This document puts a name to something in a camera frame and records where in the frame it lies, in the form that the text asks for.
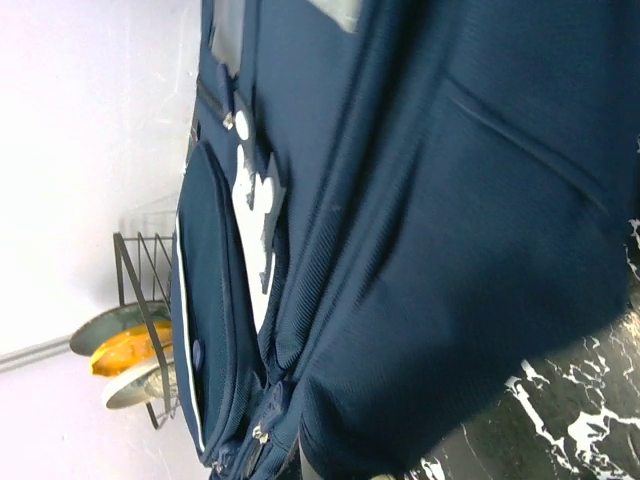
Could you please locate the navy blue student backpack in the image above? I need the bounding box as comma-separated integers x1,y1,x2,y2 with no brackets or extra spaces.
171,1,639,479

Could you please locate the yellow plate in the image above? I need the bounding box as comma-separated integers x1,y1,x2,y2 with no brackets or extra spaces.
89,324,155,377

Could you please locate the white plate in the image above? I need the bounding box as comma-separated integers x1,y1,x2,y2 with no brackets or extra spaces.
101,359,164,410

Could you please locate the dark green plate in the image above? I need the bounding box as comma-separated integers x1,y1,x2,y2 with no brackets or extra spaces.
69,302,144,357

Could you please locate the black wire dish rack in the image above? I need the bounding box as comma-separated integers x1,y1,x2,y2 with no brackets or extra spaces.
112,204,177,431

